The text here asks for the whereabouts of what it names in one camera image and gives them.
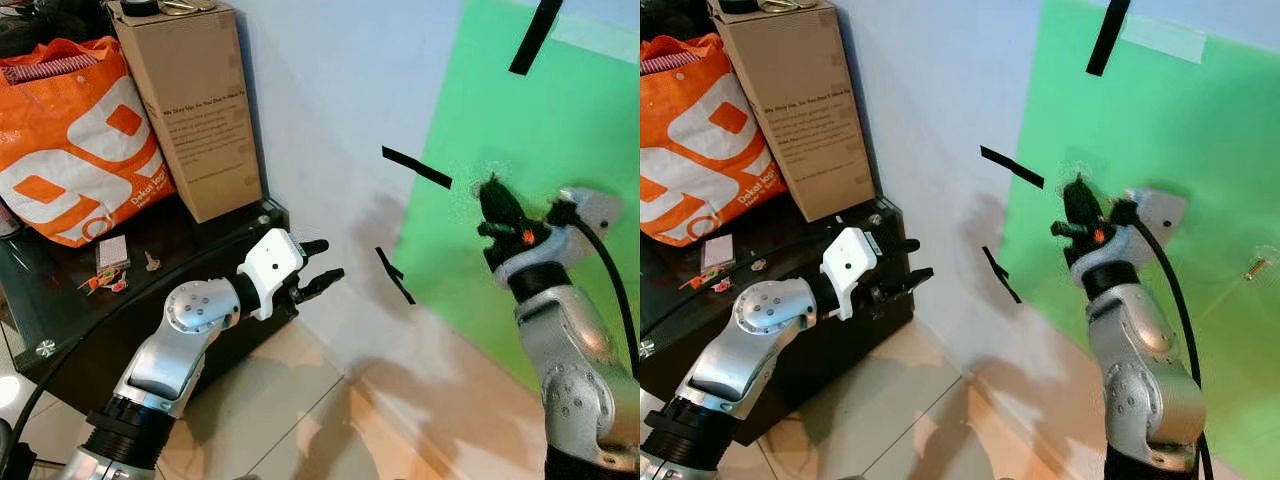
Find dark cloth bundle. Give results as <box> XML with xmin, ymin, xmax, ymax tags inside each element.
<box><xmin>0</xmin><ymin>0</ymin><xmax>113</xmax><ymax>58</ymax></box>
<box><xmin>640</xmin><ymin>0</ymin><xmax>723</xmax><ymax>53</ymax></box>

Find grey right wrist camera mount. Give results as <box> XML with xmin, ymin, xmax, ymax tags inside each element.
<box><xmin>1070</xmin><ymin>188</ymin><xmax>1188</xmax><ymax>291</ymax></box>
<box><xmin>495</xmin><ymin>188</ymin><xmax>623</xmax><ymax>291</ymax></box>

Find clear tape strip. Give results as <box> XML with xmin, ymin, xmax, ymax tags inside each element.
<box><xmin>550</xmin><ymin>8</ymin><xmax>641</xmax><ymax>67</ymax></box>
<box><xmin>1120</xmin><ymin>12</ymin><xmax>1207</xmax><ymax>65</ymax></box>

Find crossed black tape strip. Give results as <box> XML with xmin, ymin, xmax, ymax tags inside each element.
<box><xmin>375</xmin><ymin>246</ymin><xmax>418</xmax><ymax>307</ymax></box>
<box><xmin>981</xmin><ymin>245</ymin><xmax>1024</xmax><ymax>305</ymax></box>

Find orange and white shopping bag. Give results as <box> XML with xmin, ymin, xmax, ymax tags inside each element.
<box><xmin>640</xmin><ymin>33</ymin><xmax>792</xmax><ymax>249</ymax></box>
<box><xmin>0</xmin><ymin>35</ymin><xmax>180</xmax><ymax>249</ymax></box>

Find long black tape strip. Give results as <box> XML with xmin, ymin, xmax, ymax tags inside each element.
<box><xmin>508</xmin><ymin>0</ymin><xmax>565</xmax><ymax>77</ymax></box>
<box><xmin>1085</xmin><ymin>0</ymin><xmax>1132</xmax><ymax>78</ymax></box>

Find small pink card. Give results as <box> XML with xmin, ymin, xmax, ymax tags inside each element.
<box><xmin>95</xmin><ymin>235</ymin><xmax>132</xmax><ymax>270</ymax></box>
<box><xmin>699</xmin><ymin>234</ymin><xmax>737</xmax><ymax>277</ymax></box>

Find green wall sheet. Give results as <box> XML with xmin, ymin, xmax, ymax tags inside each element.
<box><xmin>393</xmin><ymin>0</ymin><xmax>641</xmax><ymax>393</ymax></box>
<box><xmin>998</xmin><ymin>0</ymin><xmax>1280</xmax><ymax>480</ymax></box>

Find brown cardboard box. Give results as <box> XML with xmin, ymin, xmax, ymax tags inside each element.
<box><xmin>705</xmin><ymin>0</ymin><xmax>880</xmax><ymax>224</ymax></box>
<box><xmin>105</xmin><ymin>0</ymin><xmax>267</xmax><ymax>224</ymax></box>

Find keys with orange tag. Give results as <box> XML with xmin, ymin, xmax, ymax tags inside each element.
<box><xmin>679</xmin><ymin>271</ymin><xmax>732</xmax><ymax>295</ymax></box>
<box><xmin>77</xmin><ymin>269</ymin><xmax>130</xmax><ymax>297</ymax></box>

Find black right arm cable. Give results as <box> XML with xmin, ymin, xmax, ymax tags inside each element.
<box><xmin>1110</xmin><ymin>198</ymin><xmax>1215</xmax><ymax>480</ymax></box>
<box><xmin>546</xmin><ymin>200</ymin><xmax>641</xmax><ymax>383</ymax></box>

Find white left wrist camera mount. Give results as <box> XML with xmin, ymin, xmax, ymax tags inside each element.
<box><xmin>820</xmin><ymin>227</ymin><xmax>882</xmax><ymax>322</ymax></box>
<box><xmin>238</xmin><ymin>228</ymin><xmax>306</xmax><ymax>322</ymax></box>

